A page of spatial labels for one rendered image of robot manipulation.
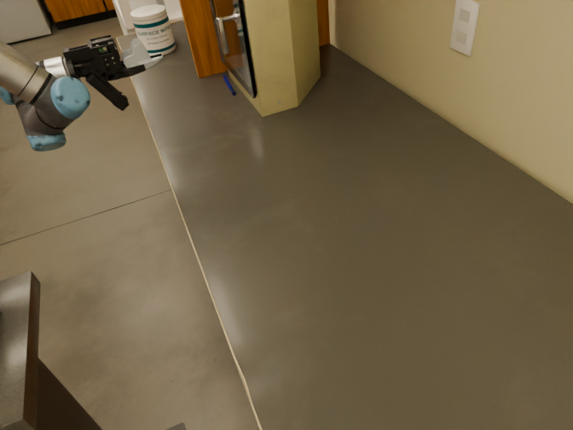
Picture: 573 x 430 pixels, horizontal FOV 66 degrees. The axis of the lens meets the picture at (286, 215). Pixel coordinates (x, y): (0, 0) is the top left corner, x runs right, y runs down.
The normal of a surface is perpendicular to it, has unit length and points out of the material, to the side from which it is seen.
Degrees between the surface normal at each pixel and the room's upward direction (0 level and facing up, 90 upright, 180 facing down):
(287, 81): 90
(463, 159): 0
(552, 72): 90
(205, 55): 90
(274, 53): 90
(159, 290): 0
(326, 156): 0
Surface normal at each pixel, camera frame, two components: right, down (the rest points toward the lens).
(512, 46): -0.92, 0.33
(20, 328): -0.11, -0.75
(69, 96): 0.73, -0.22
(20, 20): 0.39, 0.58
